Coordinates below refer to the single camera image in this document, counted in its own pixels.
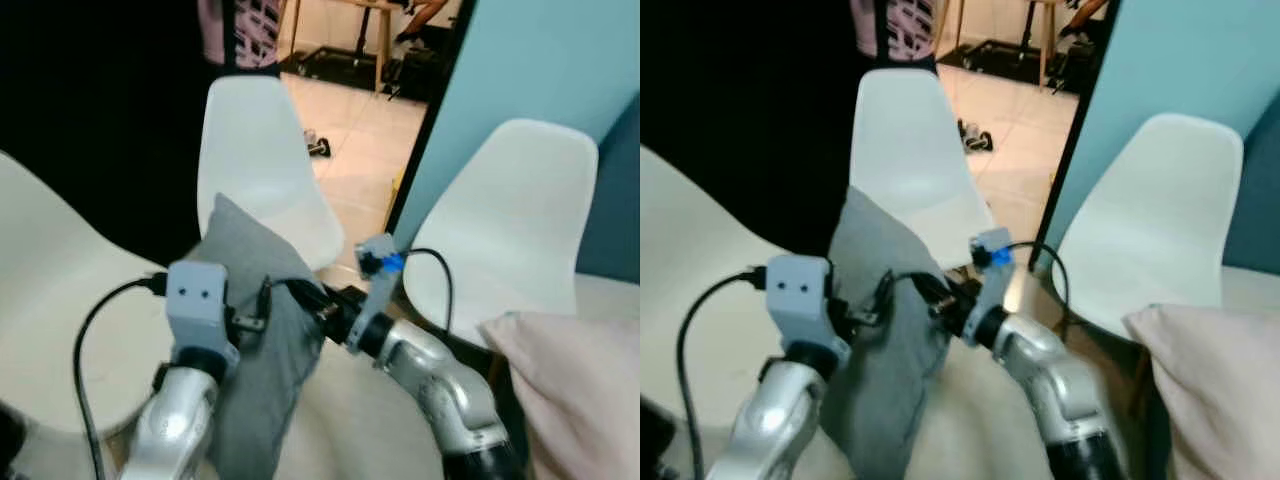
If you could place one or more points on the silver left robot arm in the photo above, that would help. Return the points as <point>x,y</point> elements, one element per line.
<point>175,420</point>
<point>770,420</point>

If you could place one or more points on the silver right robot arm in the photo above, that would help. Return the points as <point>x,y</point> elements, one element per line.
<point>1050,380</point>
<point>440,385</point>

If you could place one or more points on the white plastic shell chair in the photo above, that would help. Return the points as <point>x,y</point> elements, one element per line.
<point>255,150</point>
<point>910,140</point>
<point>60,300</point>
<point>690,250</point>
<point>515,220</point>
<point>1160,220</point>

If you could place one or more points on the pale pink pillow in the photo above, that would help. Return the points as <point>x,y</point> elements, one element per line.
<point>570,390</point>
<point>1215,385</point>

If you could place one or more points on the beige sofa cushion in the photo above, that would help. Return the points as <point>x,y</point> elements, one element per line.
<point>370,430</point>
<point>990,420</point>

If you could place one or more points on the small dark wheeled toy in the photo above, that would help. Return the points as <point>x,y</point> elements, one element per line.
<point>317,143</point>
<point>975,137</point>

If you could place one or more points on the black treadmill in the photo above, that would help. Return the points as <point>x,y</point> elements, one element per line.
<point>340,65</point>
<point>1000,60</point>

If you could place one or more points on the person in patterned top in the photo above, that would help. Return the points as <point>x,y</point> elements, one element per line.
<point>245,30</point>
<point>900,28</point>

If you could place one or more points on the wooden table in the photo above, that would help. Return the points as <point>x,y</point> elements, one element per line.
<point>383,40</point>
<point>1045,35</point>

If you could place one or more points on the person's bare leg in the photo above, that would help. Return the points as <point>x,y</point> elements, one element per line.
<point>1085,15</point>
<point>425,15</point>

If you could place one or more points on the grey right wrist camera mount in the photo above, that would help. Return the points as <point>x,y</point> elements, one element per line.
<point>992,275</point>
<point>378,280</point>

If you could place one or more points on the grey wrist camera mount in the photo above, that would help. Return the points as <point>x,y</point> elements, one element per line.
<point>197,300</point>
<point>800,295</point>
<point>992,275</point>
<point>378,280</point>

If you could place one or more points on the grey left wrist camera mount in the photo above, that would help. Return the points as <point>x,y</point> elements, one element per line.
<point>800,295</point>
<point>197,300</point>

